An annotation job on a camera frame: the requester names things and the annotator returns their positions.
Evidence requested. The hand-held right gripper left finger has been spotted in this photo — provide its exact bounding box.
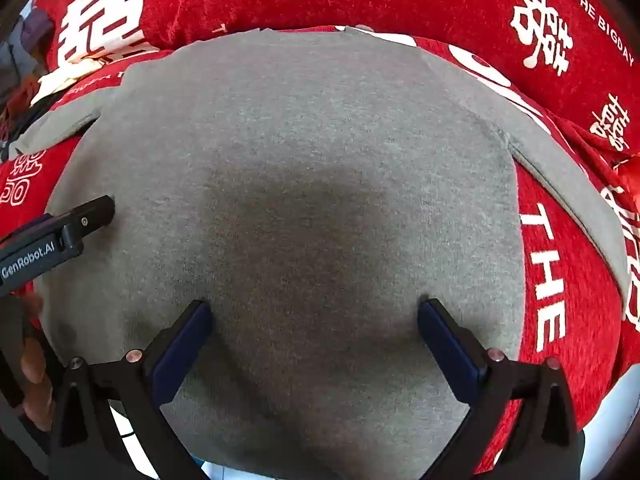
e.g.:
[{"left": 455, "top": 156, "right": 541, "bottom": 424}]
[{"left": 48, "top": 300, "right": 216, "bottom": 480}]

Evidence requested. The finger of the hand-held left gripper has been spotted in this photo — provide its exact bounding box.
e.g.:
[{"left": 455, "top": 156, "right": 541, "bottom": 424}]
[{"left": 60, "top": 195, "right": 117, "bottom": 242}]

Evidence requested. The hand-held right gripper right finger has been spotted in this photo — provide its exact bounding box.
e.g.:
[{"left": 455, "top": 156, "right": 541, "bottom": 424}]
[{"left": 417, "top": 298, "right": 586, "bottom": 480}]

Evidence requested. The grey knit garment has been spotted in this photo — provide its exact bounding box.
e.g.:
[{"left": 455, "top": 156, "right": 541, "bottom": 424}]
[{"left": 9, "top": 27, "right": 632, "bottom": 476}]

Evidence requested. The pile of clothes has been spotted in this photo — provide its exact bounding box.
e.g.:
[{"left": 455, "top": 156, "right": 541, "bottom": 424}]
[{"left": 0, "top": 0, "right": 56, "bottom": 151}]

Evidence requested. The person's left hand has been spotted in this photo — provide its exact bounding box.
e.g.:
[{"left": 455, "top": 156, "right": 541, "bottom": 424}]
[{"left": 17, "top": 292, "right": 56, "bottom": 433}]

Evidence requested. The white cloth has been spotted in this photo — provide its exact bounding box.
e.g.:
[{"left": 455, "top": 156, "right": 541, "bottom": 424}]
[{"left": 30, "top": 57, "right": 108, "bottom": 106}]

